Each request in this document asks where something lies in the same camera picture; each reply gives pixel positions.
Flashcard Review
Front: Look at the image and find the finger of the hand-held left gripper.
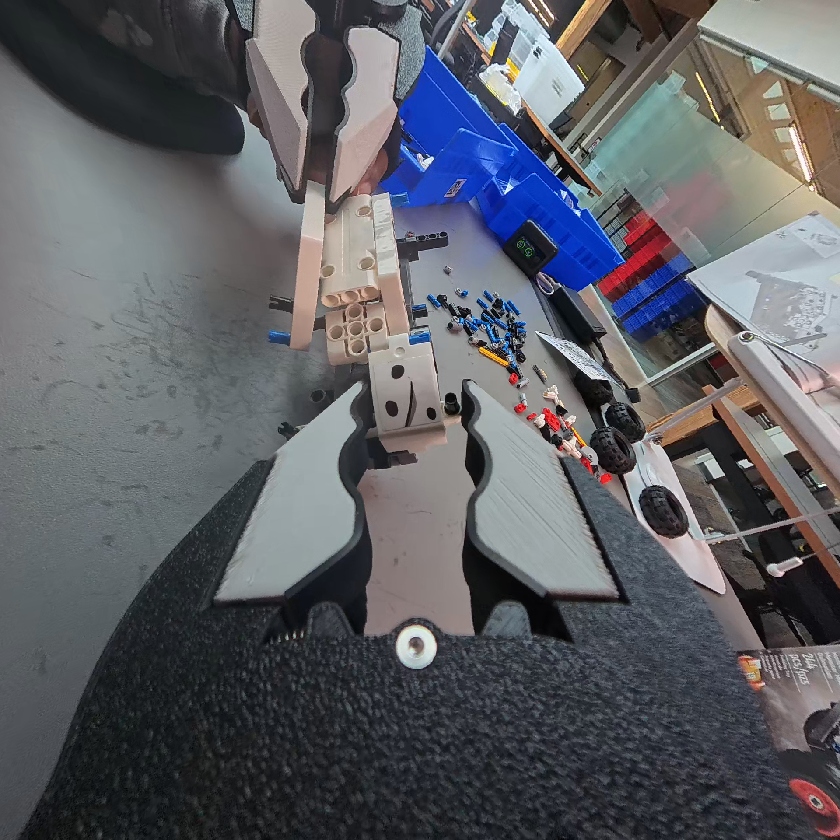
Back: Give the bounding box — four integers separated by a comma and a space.
325, 28, 403, 206
244, 0, 322, 203

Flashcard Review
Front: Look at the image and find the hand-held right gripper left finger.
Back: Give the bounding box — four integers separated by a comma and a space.
214, 382, 374, 636

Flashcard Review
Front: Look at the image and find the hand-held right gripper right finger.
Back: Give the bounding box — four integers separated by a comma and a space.
461, 381, 626, 635

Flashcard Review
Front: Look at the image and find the brick-built truck chassis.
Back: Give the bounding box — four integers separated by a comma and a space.
276, 190, 460, 468

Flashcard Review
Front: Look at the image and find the white angled brick beam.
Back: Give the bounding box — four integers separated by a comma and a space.
268, 180, 328, 352

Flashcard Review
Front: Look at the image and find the person's left forearm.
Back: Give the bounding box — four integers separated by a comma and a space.
0, 0, 253, 157

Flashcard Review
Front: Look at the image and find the grey desk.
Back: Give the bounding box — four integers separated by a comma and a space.
0, 39, 765, 840

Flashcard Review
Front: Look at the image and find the person's left hand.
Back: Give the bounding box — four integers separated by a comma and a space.
307, 130, 400, 196

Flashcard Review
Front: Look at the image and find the blue bin with tag sticker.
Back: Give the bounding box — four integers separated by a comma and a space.
381, 46, 519, 211

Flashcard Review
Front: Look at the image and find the clear plastic bag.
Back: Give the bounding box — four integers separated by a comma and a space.
479, 62, 526, 109

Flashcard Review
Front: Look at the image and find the pile of red white brick parts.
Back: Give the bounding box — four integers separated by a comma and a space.
508, 371, 614, 485

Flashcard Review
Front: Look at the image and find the white storage container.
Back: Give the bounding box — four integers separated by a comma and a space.
512, 39, 586, 109

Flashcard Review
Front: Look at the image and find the white document stand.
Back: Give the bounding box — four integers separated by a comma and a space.
617, 328, 840, 595

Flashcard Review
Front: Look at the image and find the printed sticker sheet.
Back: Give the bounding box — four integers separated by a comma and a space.
535, 330, 621, 382

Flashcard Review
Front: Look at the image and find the black device green display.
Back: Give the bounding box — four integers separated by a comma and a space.
504, 220, 559, 271

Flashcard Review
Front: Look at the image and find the black power adapter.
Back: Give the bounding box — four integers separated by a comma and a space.
548, 283, 608, 339

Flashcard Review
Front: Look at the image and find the wooden side table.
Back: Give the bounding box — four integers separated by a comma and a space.
646, 305, 840, 559

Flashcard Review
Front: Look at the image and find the stack of red blue bins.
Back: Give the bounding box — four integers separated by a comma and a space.
594, 210, 710, 342

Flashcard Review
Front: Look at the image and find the toy truck set box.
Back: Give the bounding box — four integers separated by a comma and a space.
736, 646, 840, 837

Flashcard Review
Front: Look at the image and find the instruction booklet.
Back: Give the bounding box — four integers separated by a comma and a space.
686, 211, 840, 395

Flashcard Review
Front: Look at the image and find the black power cable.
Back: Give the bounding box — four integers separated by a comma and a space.
594, 328, 641, 404

